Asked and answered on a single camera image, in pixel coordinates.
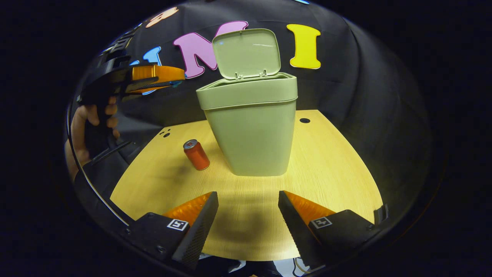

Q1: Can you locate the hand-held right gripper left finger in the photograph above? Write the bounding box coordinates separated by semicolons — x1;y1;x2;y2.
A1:
122;191;219;270

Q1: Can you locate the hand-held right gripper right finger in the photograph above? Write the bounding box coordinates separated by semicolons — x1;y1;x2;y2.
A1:
278;190;376;270

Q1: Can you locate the red pop can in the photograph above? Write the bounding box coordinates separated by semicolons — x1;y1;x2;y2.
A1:
183;139;211;171

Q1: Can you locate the green desktop garbage bin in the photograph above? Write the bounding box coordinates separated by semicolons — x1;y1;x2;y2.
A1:
196;28;298;177

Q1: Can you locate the wooden desktop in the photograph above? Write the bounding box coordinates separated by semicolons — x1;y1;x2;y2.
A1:
110;110;384;262

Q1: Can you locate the black backdrop cloth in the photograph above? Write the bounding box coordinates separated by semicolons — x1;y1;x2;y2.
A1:
65;0;433;224

